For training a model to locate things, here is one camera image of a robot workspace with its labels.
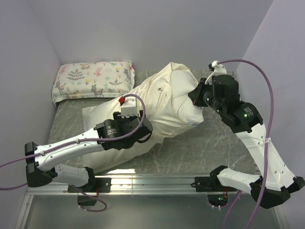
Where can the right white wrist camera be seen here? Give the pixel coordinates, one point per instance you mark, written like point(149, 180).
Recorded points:
point(217, 69)

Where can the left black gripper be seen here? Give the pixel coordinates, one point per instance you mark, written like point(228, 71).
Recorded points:
point(117, 117)

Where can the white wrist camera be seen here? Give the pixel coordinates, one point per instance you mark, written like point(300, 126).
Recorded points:
point(217, 69)
point(128, 106)

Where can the aluminium front rail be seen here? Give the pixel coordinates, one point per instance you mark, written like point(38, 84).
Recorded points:
point(129, 184)

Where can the cream satin pillowcase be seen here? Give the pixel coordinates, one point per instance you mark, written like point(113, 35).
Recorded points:
point(161, 95)

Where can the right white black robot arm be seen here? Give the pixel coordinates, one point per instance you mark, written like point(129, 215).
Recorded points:
point(222, 95)

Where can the white pillow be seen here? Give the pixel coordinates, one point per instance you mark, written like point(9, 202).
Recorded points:
point(188, 100)

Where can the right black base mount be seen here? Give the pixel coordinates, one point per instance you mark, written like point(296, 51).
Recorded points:
point(212, 184)

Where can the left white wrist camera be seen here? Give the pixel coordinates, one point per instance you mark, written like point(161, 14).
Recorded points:
point(128, 106)

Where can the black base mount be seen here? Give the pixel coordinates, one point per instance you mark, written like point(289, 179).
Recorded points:
point(89, 195)
point(212, 184)

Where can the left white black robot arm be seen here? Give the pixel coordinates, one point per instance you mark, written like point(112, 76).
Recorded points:
point(45, 164)

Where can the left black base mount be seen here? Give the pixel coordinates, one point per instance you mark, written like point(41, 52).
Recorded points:
point(89, 195)

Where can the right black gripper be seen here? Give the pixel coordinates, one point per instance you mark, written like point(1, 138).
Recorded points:
point(196, 94)

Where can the animal print small pillow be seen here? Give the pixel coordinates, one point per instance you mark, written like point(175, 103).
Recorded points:
point(92, 80)

